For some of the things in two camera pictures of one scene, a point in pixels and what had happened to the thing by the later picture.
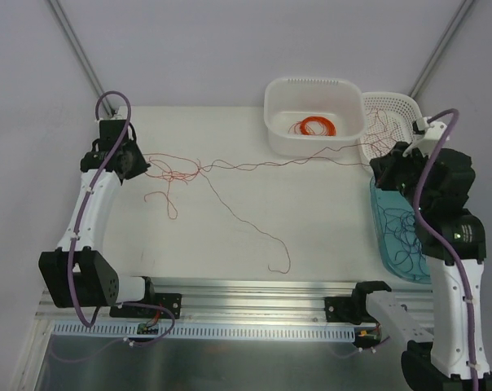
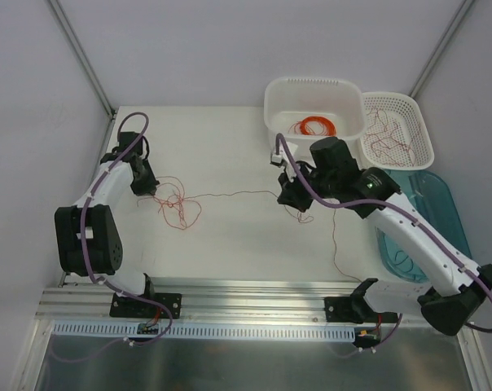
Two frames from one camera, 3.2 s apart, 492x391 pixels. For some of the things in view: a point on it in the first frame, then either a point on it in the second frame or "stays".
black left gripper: (133, 161) → (143, 182)
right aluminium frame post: (440, 50) stays
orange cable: (246, 221) → (305, 219)
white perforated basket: (390, 118) stays
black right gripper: (385, 175) → (294, 195)
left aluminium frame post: (78, 45) stays
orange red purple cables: (170, 168) → (179, 213)
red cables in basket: (380, 134) stays
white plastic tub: (314, 116) stays
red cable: (286, 161) → (236, 192)
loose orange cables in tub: (296, 127) stays
